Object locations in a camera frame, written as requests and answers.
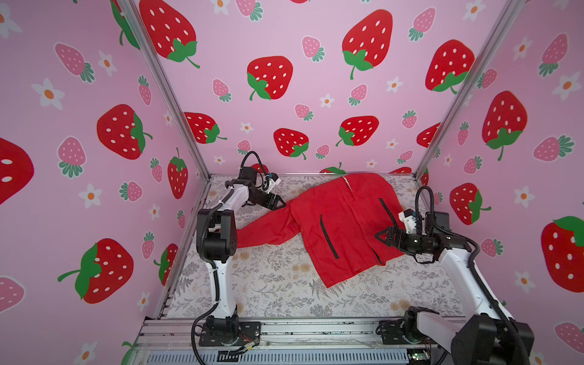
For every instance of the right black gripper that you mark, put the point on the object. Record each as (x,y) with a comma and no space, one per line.
(398,239)

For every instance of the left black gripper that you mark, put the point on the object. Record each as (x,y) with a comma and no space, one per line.
(274,199)

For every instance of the red zip-up jacket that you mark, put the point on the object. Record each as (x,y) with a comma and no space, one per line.
(337,221)

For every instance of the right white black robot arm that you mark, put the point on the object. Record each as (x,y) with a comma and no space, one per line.
(490,334)

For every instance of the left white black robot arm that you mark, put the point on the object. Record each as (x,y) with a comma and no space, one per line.
(216,243)

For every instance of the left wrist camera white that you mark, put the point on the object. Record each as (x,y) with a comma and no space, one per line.
(271,181)

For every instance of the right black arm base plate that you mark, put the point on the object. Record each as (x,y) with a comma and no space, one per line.
(392,333)

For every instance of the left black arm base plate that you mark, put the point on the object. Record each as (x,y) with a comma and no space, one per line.
(224,333)

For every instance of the aluminium front rail frame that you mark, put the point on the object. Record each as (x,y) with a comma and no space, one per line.
(287,341)

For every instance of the left aluminium corner post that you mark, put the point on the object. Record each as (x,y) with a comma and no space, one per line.
(137,27)

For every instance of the aluminium corner post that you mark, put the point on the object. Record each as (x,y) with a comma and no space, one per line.
(137,27)
(502,25)

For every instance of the right aluminium corner post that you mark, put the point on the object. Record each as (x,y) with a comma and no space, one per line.
(502,25)

